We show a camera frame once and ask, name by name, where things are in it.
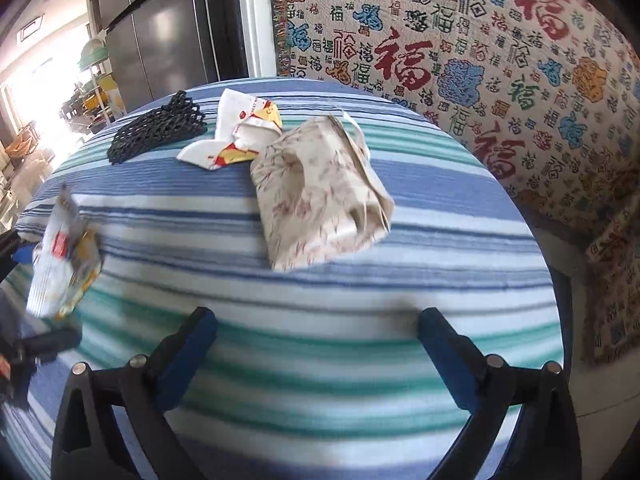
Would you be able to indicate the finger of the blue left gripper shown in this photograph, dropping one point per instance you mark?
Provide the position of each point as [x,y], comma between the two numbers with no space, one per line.
[23,254]

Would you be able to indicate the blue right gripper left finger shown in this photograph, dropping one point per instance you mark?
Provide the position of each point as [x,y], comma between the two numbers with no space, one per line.
[177,358]

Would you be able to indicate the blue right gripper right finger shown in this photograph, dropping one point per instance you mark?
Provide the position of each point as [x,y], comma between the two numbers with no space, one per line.
[458,362]

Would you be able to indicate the white yellow chip bag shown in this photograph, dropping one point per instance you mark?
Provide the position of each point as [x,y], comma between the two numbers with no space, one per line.
[66,264]

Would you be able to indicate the black foam net sleeve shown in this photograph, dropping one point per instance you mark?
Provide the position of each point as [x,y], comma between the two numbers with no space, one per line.
[179,119]

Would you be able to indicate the beige floral paper bag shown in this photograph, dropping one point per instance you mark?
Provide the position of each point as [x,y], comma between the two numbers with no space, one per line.
[318,195]

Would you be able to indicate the white yellow paper wrapper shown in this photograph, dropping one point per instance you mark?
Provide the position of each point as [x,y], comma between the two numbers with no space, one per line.
[245,125]

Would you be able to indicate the round table striped cloth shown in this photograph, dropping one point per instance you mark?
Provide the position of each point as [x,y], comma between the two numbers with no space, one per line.
[316,373]

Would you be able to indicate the green tiered storage rack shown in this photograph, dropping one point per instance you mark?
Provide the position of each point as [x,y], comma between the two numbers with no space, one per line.
[95,61]

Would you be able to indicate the grey multi-door refrigerator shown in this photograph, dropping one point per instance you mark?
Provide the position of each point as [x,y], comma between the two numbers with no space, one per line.
[158,47]

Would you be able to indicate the patterned fu character cloth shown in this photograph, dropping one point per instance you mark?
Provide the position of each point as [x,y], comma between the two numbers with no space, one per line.
[544,93]

